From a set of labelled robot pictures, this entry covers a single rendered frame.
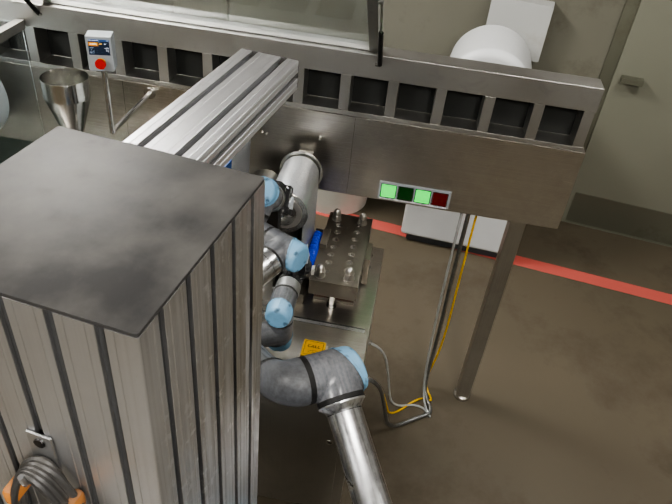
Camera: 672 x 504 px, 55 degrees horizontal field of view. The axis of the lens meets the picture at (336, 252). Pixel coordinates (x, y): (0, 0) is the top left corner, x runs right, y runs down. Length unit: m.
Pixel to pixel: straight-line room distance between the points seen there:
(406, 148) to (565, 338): 1.84
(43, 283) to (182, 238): 0.12
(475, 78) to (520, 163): 0.33
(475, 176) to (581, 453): 1.50
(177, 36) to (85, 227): 1.65
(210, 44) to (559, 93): 1.10
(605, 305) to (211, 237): 3.57
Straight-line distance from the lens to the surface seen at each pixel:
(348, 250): 2.22
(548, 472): 3.10
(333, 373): 1.53
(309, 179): 2.08
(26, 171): 0.71
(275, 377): 1.53
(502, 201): 2.29
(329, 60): 2.11
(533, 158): 2.22
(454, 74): 2.09
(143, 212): 0.63
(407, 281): 3.76
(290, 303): 1.84
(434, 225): 3.96
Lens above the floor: 2.38
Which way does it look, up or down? 38 degrees down
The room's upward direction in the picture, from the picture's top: 6 degrees clockwise
